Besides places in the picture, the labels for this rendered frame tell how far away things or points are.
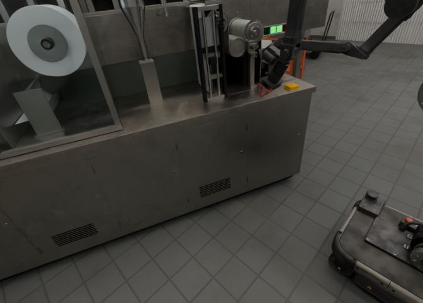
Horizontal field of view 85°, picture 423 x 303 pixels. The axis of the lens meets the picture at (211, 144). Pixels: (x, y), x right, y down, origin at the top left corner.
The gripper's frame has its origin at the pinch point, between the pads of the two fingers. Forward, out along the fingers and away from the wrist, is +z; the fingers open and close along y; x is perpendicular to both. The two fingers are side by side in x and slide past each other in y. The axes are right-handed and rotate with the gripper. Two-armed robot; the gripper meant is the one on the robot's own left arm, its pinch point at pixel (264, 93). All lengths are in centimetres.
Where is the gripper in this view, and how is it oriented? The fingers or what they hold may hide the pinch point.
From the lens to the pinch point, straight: 123.1
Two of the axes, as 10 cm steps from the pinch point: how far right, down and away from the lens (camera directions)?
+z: -2.6, 5.5, 7.9
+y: -7.1, 4.5, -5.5
